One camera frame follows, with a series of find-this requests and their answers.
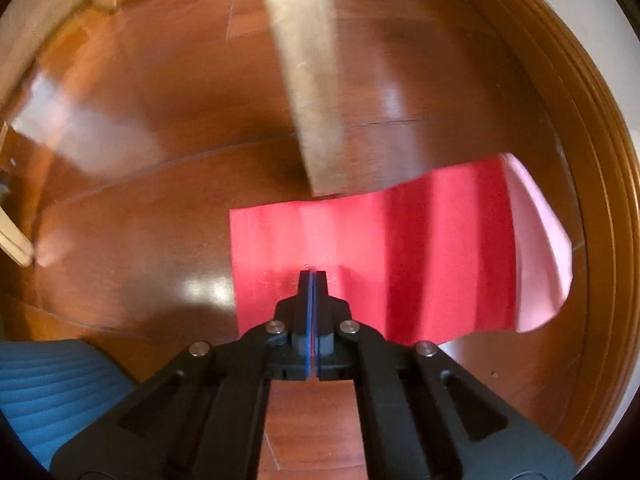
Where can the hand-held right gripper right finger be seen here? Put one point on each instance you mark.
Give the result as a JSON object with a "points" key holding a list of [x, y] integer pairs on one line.
{"points": [[320, 305]]}

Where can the red paper sheet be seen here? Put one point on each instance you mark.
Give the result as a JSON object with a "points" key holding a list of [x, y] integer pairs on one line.
{"points": [[425, 240]]}

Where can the brown wooden baseboard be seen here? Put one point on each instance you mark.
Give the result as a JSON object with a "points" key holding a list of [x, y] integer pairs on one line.
{"points": [[600, 160]]}

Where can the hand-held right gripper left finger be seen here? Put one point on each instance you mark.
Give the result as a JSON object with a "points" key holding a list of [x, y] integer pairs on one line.
{"points": [[305, 305]]}

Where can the blue wastebasket with cream rim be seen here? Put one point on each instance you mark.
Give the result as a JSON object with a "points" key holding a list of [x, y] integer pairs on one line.
{"points": [[50, 390]]}

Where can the light wooden furniture frame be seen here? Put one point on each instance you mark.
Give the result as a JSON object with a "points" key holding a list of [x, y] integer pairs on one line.
{"points": [[15, 245]]}

